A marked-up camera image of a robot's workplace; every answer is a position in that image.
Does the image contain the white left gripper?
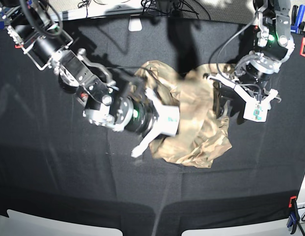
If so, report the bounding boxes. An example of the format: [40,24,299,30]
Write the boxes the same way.
[207,74,281,124]

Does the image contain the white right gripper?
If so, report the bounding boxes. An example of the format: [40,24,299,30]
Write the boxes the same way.
[131,88,180,158]

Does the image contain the camouflage t-shirt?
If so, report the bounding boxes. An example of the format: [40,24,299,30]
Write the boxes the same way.
[131,60,234,168]

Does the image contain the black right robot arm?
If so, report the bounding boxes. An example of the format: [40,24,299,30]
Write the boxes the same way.
[0,0,180,158]

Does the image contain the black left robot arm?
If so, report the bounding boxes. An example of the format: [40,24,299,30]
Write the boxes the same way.
[207,0,295,122]

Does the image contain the blue tools rear right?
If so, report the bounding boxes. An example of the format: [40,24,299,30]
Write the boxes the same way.
[290,4,305,34]

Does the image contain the black table cloth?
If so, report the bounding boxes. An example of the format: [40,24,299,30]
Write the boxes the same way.
[0,30,305,236]

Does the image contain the orange black clamp front right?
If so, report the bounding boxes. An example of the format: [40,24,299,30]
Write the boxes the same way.
[286,196,300,235]

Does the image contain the red clamp rear left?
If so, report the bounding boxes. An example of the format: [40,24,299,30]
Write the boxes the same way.
[15,42,23,49]

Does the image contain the black cables behind table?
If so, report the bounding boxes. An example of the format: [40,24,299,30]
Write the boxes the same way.
[77,0,212,20]

